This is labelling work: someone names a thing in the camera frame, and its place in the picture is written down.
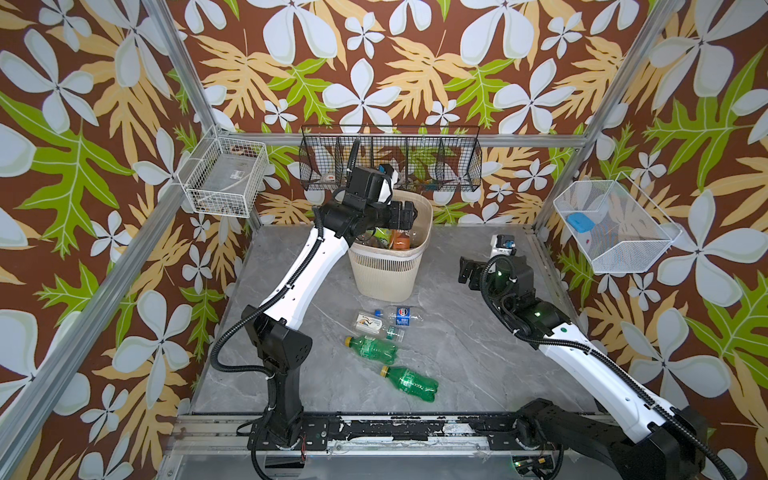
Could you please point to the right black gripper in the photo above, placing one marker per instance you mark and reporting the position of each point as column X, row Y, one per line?
column 471, row 273

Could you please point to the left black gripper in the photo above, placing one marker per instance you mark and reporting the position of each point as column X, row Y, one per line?
column 408, row 215

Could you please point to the brown tea bottle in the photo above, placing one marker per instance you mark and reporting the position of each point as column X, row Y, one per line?
column 400, row 241

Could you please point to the pepsi bottle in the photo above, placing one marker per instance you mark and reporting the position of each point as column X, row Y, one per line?
column 399, row 315

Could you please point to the white label small bottle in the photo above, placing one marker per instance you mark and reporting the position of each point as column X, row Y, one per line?
column 376, row 326

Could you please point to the green soda bottle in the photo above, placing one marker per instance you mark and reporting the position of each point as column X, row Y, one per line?
column 411, row 382
column 373, row 349

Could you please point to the lime green label bottle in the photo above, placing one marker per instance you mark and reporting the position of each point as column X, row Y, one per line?
column 383, row 235

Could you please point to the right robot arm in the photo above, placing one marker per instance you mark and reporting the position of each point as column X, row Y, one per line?
column 649, row 439

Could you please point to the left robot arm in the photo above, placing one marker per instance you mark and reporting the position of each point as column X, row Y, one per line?
column 274, row 326

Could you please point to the beige plastic waste bin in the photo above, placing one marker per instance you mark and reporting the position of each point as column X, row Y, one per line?
column 390, row 275

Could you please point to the blue object in basket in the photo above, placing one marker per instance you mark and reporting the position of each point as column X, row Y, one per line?
column 580, row 222

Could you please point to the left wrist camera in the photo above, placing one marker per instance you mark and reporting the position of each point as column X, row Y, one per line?
column 391, row 178

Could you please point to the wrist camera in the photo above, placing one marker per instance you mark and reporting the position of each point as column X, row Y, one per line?
column 503, row 244
column 391, row 178

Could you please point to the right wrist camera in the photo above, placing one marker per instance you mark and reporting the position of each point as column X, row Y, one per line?
column 503, row 244

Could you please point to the black wire wall basket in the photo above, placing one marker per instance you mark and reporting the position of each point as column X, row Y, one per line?
column 426, row 158

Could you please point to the white wire basket right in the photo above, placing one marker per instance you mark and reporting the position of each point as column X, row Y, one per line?
column 632, row 231

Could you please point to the white wire basket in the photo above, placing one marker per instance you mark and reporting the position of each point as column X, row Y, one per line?
column 632, row 231
column 222, row 175

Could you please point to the white wire basket left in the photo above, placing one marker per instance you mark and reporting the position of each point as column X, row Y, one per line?
column 222, row 175

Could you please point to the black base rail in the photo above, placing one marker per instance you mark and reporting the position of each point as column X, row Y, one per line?
column 421, row 434

